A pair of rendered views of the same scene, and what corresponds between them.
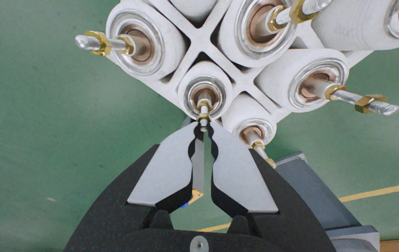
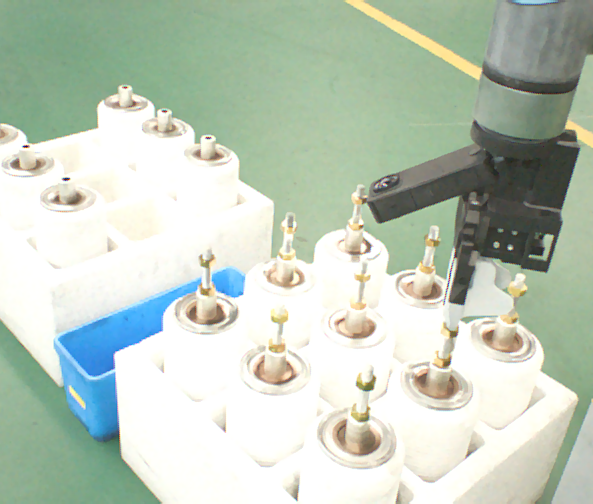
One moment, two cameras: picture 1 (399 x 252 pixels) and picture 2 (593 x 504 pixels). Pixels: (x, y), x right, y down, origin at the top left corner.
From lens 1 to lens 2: 0.71 m
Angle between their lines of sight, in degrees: 68
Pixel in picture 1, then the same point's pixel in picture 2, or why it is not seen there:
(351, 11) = (349, 286)
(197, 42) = not seen: hidden behind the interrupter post
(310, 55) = (387, 297)
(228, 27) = (350, 354)
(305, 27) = not seen: hidden behind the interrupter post
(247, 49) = (375, 338)
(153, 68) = (387, 428)
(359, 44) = (380, 274)
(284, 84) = (418, 313)
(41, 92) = not seen: outside the picture
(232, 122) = (479, 363)
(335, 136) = (557, 301)
